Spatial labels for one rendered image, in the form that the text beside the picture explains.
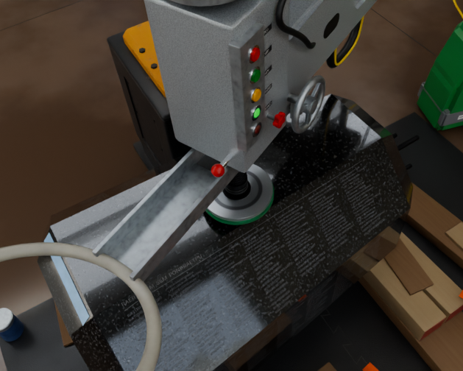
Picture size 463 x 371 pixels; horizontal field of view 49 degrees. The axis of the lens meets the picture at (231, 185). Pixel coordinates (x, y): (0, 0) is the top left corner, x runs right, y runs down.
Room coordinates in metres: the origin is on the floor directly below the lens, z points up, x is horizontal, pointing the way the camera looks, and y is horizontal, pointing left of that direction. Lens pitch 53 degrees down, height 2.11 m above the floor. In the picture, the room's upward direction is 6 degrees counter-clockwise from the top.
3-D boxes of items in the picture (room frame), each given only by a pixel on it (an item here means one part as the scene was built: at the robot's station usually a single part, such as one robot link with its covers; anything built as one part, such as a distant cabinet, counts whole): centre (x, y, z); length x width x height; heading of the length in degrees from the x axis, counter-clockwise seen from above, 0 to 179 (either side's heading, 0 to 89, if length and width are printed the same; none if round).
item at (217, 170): (0.76, 0.01, 1.20); 0.08 x 0.03 x 0.03; 140
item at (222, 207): (0.90, -0.02, 0.90); 0.21 x 0.21 x 0.01
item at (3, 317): (0.93, 1.02, 0.08); 0.10 x 0.10 x 0.13
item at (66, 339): (0.97, 0.77, 0.02); 0.25 x 0.10 x 0.01; 17
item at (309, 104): (0.92, -0.18, 1.22); 0.15 x 0.10 x 0.15; 140
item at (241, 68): (0.78, -0.06, 1.39); 0.08 x 0.03 x 0.28; 140
